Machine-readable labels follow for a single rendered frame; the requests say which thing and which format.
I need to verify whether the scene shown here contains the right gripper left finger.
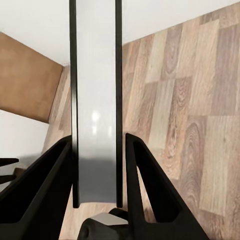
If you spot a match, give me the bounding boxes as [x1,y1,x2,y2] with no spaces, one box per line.
[0,135,73,240]

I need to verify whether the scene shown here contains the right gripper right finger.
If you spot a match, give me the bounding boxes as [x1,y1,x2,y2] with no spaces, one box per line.
[125,133,210,240]

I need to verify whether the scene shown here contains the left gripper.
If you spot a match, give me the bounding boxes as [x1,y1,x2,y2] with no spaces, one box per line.
[0,158,19,185]

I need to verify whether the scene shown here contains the hardback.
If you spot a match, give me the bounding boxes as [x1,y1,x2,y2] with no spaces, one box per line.
[69,0,123,209]

